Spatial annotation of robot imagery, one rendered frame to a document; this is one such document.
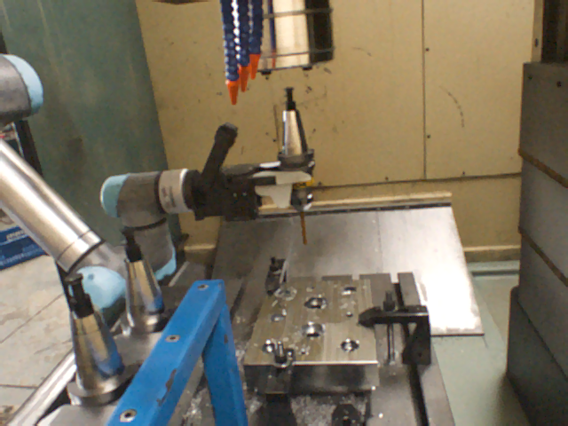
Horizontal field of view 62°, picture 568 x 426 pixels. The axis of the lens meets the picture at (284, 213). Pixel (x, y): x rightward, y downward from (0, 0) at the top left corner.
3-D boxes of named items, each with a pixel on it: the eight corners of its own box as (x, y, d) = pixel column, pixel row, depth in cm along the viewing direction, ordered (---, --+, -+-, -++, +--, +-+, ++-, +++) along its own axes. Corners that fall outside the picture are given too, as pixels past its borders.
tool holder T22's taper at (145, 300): (155, 322, 53) (142, 267, 50) (120, 320, 54) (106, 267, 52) (173, 301, 57) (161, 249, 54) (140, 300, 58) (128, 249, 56)
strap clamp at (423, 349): (360, 365, 92) (356, 296, 87) (360, 354, 95) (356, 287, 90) (431, 364, 90) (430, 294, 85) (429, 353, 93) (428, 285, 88)
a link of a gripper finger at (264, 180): (283, 180, 78) (237, 181, 81) (282, 169, 78) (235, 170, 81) (273, 189, 74) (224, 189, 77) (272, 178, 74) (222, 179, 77)
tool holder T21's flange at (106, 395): (131, 414, 43) (125, 390, 42) (64, 422, 43) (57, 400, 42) (146, 369, 49) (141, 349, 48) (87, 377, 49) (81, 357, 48)
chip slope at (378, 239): (180, 377, 139) (162, 299, 130) (232, 272, 201) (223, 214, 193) (500, 374, 125) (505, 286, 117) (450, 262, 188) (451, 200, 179)
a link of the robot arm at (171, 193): (170, 166, 86) (153, 178, 78) (195, 163, 85) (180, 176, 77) (179, 205, 88) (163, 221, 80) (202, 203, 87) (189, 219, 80)
